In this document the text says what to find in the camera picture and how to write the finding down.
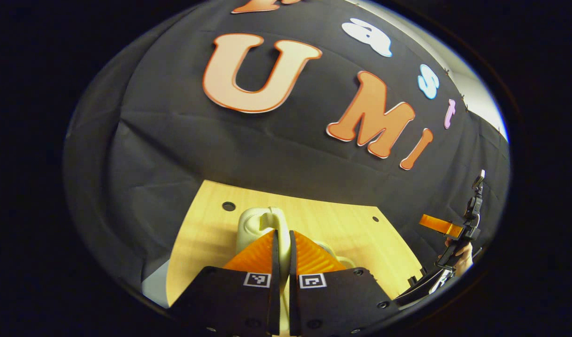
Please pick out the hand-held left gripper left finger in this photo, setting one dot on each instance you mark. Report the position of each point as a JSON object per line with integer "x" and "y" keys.
{"x": 275, "y": 281}

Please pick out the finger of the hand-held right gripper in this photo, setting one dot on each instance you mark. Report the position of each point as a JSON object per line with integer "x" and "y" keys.
{"x": 442, "y": 225}

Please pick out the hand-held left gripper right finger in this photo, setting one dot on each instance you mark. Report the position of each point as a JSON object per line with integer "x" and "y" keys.
{"x": 293, "y": 290}

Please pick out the pale yellow suitcase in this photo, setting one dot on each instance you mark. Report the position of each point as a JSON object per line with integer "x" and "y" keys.
{"x": 250, "y": 229}

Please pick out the black backdrop cloth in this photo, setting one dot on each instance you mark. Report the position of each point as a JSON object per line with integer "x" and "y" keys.
{"x": 183, "y": 150}

